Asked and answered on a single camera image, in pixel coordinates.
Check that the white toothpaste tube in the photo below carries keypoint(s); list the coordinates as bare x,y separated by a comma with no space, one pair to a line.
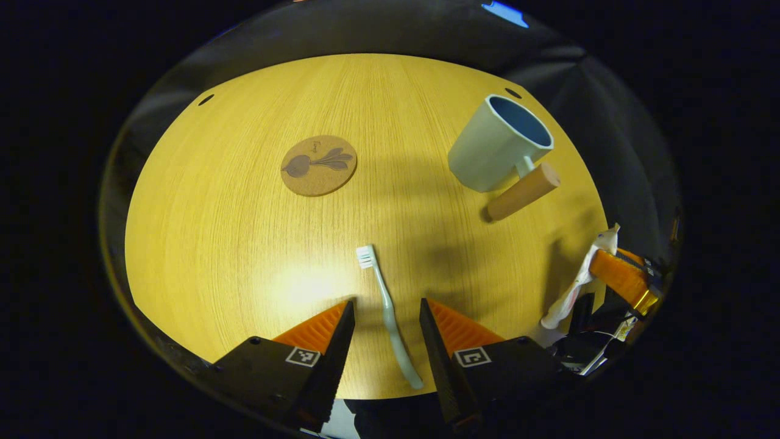
576,289

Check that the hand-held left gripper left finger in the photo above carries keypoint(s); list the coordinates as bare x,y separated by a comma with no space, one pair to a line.
332,372

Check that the wooden desktop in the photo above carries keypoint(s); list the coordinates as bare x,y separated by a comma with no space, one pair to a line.
244,244

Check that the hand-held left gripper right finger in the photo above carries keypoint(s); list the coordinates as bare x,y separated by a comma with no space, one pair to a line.
442,372

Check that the round cork coaster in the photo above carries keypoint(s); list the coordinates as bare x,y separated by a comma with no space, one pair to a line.
317,180

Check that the pale green toothbrush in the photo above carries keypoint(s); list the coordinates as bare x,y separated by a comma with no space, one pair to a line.
388,311

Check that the black backdrop cloth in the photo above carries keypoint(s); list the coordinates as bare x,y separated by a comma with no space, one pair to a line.
396,30

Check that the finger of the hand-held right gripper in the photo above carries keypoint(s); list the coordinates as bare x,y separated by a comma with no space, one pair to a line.
618,274

